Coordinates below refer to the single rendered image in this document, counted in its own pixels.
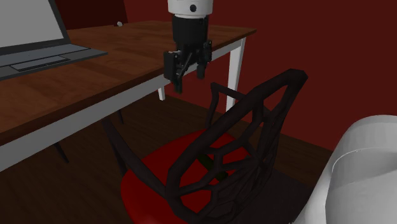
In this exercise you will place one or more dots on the black chair with red seat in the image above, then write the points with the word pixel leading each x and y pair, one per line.
pixel 145 192

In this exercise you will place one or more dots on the dark green elongated object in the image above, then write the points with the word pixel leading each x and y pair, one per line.
pixel 205 160

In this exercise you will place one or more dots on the wooden desk with white frame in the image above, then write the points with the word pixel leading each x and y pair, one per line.
pixel 93 77

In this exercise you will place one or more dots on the grey laptop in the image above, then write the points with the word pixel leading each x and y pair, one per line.
pixel 34 54

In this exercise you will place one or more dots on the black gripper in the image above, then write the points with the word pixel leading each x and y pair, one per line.
pixel 189 31

